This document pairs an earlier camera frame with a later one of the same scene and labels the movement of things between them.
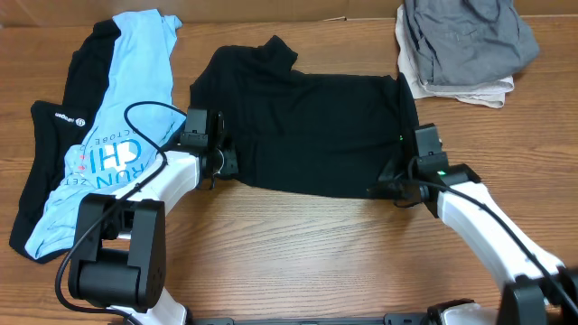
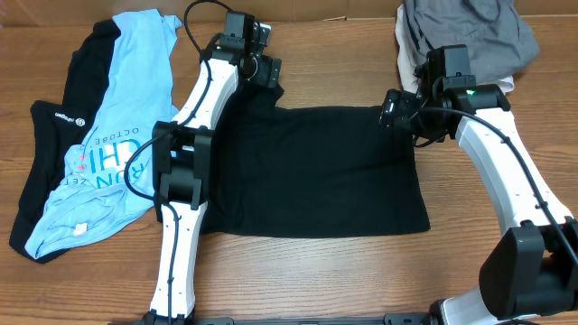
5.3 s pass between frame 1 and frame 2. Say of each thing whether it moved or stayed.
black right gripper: moved
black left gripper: moved
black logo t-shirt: stayed
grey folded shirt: stayed
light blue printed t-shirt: stayed
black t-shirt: moved
